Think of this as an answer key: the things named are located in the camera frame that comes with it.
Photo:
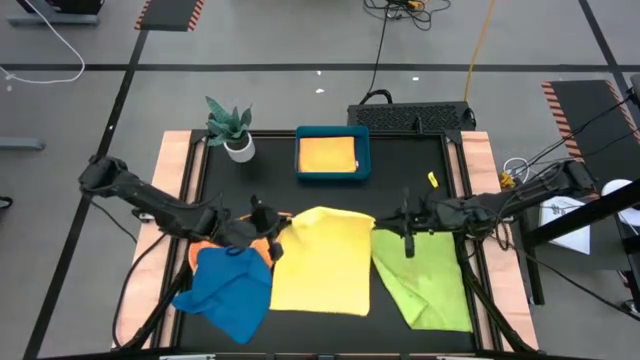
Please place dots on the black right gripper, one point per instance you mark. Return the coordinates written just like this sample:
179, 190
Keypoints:
430, 217

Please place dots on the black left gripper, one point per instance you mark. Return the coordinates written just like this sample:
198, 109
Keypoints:
262, 222

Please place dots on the yellow microfiber towel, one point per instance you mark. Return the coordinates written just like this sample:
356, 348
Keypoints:
322, 265

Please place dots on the green microfiber towel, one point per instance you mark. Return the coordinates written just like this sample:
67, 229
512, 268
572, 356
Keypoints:
430, 290

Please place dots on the orange microfiber towel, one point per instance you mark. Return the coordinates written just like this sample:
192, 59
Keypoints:
327, 155
200, 250

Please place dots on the blue microfiber towel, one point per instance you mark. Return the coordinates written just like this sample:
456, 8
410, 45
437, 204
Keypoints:
230, 295

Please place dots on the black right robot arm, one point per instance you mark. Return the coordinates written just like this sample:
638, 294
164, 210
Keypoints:
525, 195

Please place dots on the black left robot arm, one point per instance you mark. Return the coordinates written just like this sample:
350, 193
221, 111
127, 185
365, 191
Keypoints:
150, 200

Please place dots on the yellow tape tag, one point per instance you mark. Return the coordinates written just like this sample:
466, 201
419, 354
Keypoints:
433, 180

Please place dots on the blue plastic bin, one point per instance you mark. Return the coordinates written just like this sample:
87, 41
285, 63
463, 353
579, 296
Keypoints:
364, 150

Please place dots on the green plant in white pot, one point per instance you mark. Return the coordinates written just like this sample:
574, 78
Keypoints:
240, 150

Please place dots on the black perforated computer case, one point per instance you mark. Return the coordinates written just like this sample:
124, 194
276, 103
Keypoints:
400, 117

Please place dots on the light wooden board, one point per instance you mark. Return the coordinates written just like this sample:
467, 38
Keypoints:
147, 285
515, 305

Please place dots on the white paper sheet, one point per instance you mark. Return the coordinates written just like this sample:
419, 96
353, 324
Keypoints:
565, 235

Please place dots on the black metal beam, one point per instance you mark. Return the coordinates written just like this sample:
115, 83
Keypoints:
600, 210

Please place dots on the dark side stand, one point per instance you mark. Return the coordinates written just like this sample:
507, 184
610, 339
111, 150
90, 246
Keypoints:
605, 255

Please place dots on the white round object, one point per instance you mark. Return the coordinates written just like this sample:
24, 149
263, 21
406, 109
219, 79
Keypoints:
617, 187

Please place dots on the black hazard-striped floor mat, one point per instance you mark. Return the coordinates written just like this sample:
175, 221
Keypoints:
170, 12
595, 115

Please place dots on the grey metal bar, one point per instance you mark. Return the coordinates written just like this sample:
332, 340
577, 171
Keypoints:
20, 144

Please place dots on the black curved object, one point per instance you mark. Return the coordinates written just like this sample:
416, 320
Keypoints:
4, 202

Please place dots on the black metal table frame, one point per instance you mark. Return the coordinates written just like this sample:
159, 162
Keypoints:
196, 134

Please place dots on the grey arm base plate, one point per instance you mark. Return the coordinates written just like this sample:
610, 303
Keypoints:
145, 216

